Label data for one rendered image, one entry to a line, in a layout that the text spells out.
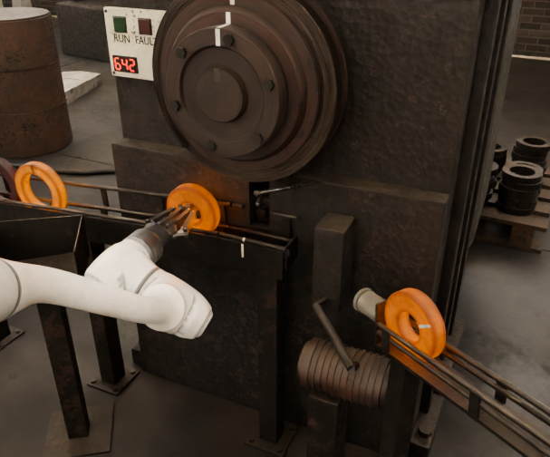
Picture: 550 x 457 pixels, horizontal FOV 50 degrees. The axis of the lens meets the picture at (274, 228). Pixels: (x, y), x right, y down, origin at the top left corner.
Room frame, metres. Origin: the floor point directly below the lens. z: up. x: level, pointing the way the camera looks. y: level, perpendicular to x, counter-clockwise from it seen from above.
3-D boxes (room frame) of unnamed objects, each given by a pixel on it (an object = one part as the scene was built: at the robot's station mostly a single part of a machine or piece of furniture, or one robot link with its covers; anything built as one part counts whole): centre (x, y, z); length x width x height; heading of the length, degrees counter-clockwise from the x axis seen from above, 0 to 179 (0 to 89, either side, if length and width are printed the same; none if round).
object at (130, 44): (1.59, 0.33, 1.15); 0.26 x 0.02 x 0.18; 65
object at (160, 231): (1.28, 0.29, 0.76); 0.09 x 0.08 x 0.07; 156
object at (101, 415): (1.33, 0.65, 0.36); 0.26 x 0.20 x 0.72; 100
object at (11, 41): (3.95, 1.74, 0.45); 0.59 x 0.59 x 0.89
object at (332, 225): (1.27, -0.15, 0.68); 0.11 x 0.08 x 0.24; 155
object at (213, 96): (1.26, 0.11, 1.11); 0.28 x 0.06 x 0.28; 65
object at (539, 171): (3.05, -0.93, 0.22); 1.20 x 0.81 x 0.44; 63
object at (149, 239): (1.21, 0.32, 0.75); 0.09 x 0.06 x 0.09; 66
